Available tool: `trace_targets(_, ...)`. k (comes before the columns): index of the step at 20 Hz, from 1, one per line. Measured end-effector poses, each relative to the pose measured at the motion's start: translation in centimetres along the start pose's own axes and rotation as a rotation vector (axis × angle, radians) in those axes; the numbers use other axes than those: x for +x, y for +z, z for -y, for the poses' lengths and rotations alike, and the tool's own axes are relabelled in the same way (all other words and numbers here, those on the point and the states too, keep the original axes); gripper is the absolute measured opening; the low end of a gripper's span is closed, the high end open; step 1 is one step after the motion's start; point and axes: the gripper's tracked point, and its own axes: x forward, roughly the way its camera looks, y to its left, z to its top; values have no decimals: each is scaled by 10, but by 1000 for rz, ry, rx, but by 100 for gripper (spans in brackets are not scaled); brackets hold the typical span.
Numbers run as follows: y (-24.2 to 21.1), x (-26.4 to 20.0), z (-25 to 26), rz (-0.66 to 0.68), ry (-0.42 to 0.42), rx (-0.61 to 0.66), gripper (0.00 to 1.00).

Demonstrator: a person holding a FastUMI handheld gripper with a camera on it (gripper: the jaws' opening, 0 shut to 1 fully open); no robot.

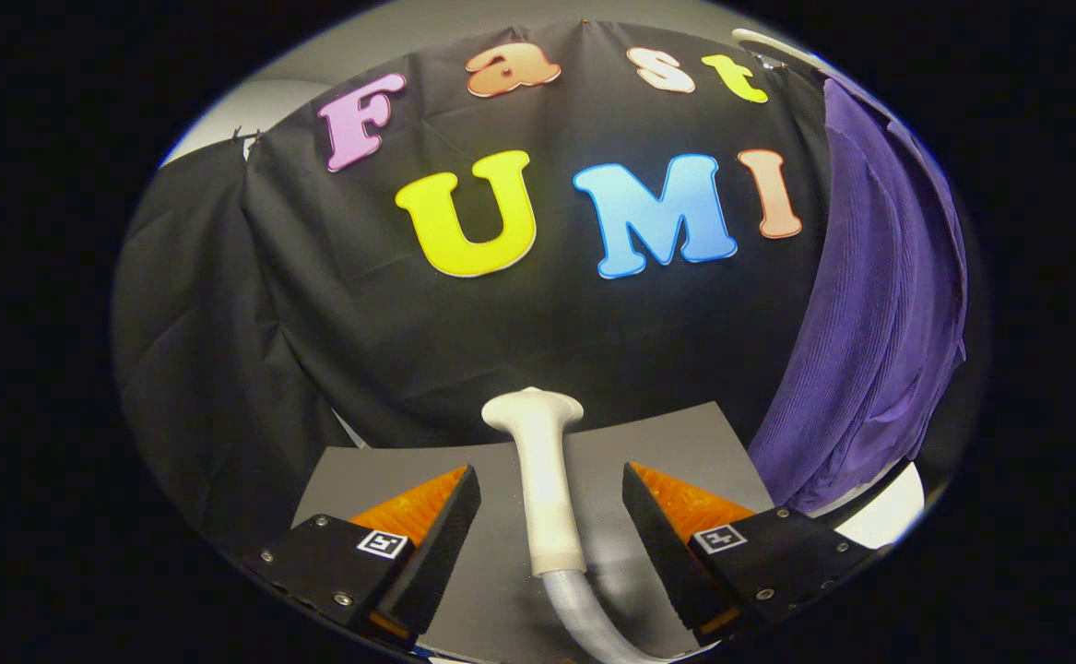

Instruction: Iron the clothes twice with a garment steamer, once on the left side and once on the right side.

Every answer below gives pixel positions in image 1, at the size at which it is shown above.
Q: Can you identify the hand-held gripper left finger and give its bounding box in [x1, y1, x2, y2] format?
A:
[241, 464, 483, 646]

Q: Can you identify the white garment steamer head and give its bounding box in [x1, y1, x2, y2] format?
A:
[481, 386, 587, 578]

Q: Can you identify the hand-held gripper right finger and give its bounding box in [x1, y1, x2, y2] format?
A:
[621, 461, 876, 646]

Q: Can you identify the purple jacket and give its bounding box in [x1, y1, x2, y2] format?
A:
[748, 78, 969, 515]

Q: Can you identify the white shirt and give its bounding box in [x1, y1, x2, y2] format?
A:
[831, 461, 927, 551]

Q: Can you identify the white clothes hanger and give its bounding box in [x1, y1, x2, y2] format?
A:
[731, 28, 820, 73]

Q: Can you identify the black backdrop cloth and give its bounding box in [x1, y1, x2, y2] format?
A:
[113, 18, 870, 554]

